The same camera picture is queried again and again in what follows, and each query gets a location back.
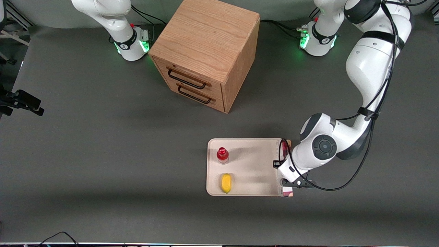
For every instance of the yellow lemon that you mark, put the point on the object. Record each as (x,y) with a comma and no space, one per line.
(226,183)

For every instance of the wooden drawer front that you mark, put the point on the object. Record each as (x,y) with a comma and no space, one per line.
(192,73)
(219,103)

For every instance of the red drink bottle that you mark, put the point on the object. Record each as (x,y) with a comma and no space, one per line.
(222,155)

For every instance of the beige plastic tray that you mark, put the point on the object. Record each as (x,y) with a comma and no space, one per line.
(253,164)

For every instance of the red cookie box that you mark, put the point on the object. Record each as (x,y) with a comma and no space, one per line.
(288,193)

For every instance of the wooden drawer cabinet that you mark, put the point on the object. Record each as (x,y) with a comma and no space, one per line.
(205,34)

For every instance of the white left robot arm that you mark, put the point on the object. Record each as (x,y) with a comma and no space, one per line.
(370,61)

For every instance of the white frame bar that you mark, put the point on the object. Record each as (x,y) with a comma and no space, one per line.
(13,37)

